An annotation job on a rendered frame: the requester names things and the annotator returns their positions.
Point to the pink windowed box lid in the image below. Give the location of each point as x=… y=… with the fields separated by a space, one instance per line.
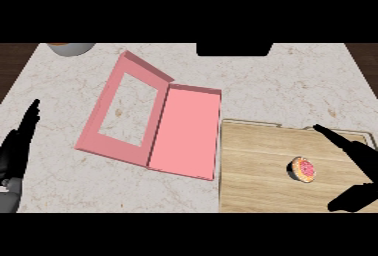
x=104 y=133

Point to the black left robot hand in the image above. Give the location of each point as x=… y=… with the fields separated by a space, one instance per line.
x=25 y=130

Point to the black appliance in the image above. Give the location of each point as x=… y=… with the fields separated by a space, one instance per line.
x=233 y=48

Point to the wooden tray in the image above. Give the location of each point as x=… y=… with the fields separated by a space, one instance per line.
x=274 y=180

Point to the grey bowl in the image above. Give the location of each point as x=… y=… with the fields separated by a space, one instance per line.
x=70 y=48

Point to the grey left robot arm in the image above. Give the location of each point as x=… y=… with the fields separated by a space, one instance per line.
x=8 y=196

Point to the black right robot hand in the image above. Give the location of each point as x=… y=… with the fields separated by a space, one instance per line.
x=361 y=156

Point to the pink cardboard box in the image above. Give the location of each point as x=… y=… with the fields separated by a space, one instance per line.
x=186 y=130

